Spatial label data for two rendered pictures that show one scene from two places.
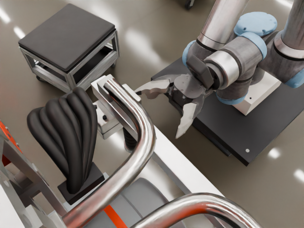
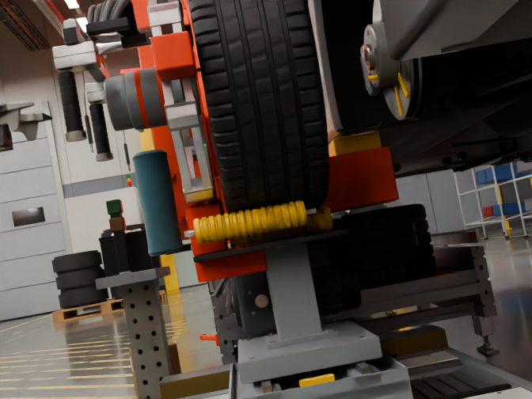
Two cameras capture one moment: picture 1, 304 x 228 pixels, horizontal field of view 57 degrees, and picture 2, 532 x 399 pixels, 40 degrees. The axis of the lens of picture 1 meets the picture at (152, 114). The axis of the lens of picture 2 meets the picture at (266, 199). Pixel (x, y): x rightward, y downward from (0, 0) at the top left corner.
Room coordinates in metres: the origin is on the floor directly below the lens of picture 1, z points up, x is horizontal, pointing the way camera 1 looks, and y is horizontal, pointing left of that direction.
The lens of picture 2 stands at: (1.32, 1.29, 0.45)
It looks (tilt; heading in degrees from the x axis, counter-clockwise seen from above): 4 degrees up; 217
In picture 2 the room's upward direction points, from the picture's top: 10 degrees counter-clockwise
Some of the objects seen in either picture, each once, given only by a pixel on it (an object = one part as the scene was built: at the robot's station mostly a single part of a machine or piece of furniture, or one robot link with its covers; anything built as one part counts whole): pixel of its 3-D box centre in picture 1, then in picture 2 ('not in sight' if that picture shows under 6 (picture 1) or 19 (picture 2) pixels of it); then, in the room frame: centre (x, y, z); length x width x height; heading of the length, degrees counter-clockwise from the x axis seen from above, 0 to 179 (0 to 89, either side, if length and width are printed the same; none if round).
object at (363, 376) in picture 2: not in sight; (309, 381); (-0.07, 0.26, 0.13); 0.50 x 0.36 x 0.10; 40
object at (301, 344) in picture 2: not in sight; (293, 298); (-0.09, 0.24, 0.32); 0.40 x 0.30 x 0.28; 40
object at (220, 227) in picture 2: not in sight; (250, 222); (0.04, 0.27, 0.51); 0.29 x 0.06 x 0.06; 130
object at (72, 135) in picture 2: (131, 129); (70, 104); (0.30, 0.04, 0.83); 0.04 x 0.04 x 0.16
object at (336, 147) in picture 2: not in sight; (353, 146); (-0.65, 0.16, 0.70); 0.14 x 0.14 x 0.05; 40
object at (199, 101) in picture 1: (192, 103); not in sight; (0.36, -0.09, 0.83); 0.09 x 0.05 x 0.02; 166
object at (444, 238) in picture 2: not in sight; (395, 260); (-1.82, -0.40, 0.28); 2.47 x 0.06 x 0.22; 40
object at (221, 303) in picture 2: not in sight; (230, 291); (-1.30, -1.01, 0.28); 2.47 x 0.09 x 0.22; 40
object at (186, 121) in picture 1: (184, 125); (31, 127); (0.32, -0.07, 0.80); 0.09 x 0.03 x 0.06; 166
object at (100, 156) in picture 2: not in sight; (100, 131); (0.04, -0.18, 0.83); 0.04 x 0.04 x 0.16
